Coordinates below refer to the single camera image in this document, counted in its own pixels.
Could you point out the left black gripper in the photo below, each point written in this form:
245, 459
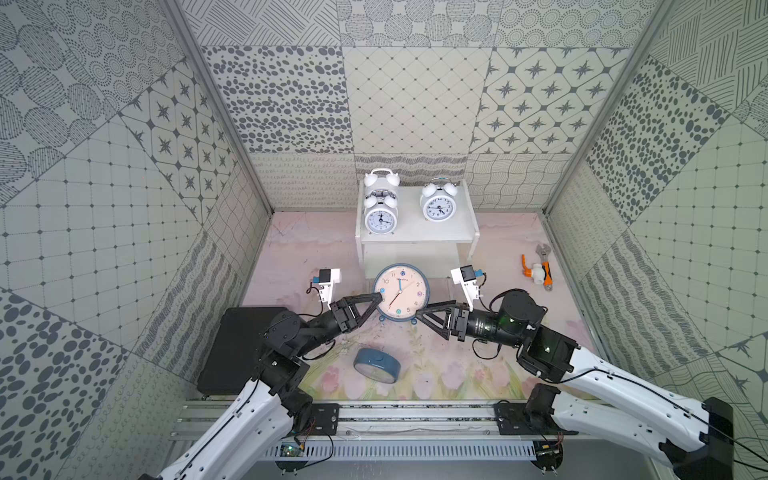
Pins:
343, 315

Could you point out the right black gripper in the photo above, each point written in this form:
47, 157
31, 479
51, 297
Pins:
453, 308

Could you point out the blue round alarm clock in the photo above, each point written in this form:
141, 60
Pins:
377, 365
404, 290

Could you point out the small white twin-bell alarm clock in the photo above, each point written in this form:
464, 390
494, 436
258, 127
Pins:
380, 213

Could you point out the white metal twin-bell alarm clock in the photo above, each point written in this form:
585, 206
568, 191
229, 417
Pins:
438, 199

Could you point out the white plastic twin-bell alarm clock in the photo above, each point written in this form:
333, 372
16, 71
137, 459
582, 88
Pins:
381, 182

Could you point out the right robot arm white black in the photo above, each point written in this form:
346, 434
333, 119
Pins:
581, 392

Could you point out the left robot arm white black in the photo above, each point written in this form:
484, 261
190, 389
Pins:
271, 406

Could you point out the white two-tier shelf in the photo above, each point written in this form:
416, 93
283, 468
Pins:
435, 248

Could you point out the orange white tool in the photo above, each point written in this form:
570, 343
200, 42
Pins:
533, 271

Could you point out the silver adjustable wrench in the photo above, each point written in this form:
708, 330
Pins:
544, 250

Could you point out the green circuit board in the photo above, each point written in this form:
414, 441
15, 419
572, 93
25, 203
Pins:
291, 451

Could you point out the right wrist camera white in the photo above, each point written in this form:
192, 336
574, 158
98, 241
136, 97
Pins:
470, 280

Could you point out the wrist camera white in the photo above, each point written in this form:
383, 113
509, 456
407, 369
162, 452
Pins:
470, 280
323, 284

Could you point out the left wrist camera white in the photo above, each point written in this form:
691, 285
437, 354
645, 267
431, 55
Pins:
323, 284

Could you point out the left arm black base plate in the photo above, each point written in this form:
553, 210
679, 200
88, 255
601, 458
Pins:
316, 420

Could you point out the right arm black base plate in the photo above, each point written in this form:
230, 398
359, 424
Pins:
519, 419

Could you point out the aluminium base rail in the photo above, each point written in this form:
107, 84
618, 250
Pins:
378, 431

